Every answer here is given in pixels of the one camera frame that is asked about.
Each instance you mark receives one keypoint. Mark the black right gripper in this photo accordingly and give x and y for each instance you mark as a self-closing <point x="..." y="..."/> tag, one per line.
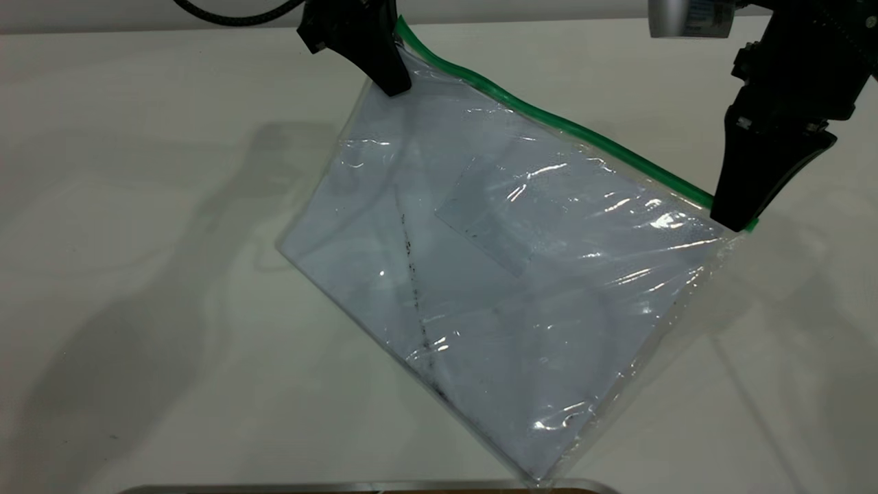
<point x="809" y="62"/>

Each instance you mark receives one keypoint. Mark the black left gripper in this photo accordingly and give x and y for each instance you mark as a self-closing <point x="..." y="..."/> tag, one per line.
<point x="350" y="24"/>

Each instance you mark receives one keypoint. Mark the clear zipper bag green zip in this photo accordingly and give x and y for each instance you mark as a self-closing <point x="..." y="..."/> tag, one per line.
<point x="535" y="274"/>

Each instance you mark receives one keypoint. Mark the white paper sheet inside bag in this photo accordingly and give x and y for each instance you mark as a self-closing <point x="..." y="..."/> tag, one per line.
<point x="480" y="309"/>

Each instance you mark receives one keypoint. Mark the silver metal rim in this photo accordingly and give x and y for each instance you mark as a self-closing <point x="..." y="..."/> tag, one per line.
<point x="343" y="487"/>

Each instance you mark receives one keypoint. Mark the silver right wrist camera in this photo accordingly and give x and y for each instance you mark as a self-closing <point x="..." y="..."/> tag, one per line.
<point x="689" y="17"/>

